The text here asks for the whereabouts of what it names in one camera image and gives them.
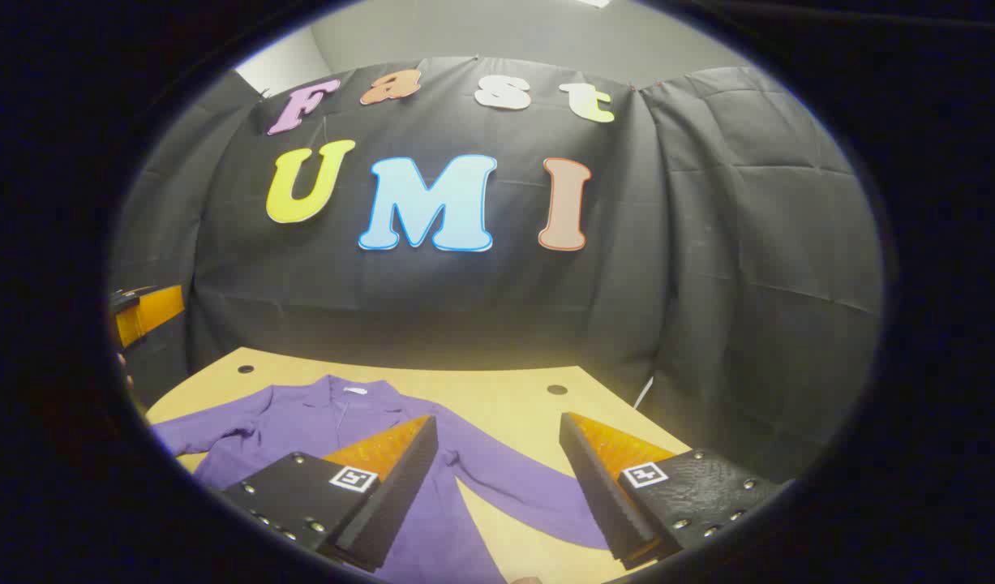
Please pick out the white strip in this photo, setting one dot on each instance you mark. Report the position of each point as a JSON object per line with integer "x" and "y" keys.
{"x": 643, "y": 392}

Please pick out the black backdrop cloth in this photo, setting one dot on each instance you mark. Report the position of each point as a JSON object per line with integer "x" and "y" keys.
{"x": 465, "y": 308}

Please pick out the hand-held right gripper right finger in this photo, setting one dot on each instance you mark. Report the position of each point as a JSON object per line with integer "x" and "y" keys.
{"x": 598, "y": 487}

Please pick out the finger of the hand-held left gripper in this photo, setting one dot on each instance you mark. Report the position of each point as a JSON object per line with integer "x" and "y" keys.
{"x": 152, "y": 311}

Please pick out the purple knit shirt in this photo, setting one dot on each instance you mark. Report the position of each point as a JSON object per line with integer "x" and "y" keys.
{"x": 302, "y": 414}

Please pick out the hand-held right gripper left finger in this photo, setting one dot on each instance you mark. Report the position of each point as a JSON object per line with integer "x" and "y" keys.
{"x": 388, "y": 495}

